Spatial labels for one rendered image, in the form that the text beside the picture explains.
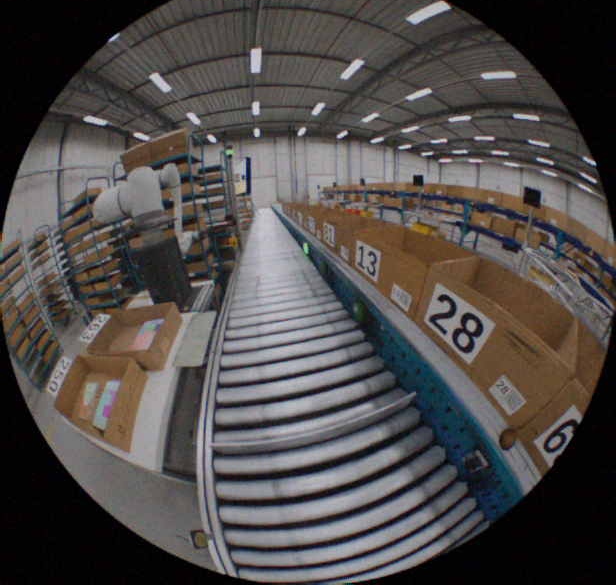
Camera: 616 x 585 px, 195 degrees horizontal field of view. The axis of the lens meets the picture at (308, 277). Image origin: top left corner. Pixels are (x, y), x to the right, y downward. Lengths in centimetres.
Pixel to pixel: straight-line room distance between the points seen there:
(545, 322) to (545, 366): 29
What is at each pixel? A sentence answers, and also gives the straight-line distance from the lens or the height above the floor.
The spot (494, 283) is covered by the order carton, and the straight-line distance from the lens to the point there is 69.
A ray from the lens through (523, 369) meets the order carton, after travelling 40.
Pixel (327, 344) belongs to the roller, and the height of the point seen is 74.
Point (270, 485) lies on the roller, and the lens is 46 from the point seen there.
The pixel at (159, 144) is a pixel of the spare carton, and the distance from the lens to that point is 221.
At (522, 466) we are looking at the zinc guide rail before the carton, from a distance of 48.
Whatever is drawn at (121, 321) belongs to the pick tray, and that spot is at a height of 79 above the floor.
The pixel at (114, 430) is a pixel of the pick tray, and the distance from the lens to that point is 61.
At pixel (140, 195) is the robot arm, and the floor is 131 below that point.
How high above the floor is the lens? 119
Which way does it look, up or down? 26 degrees down
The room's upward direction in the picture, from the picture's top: 3 degrees counter-clockwise
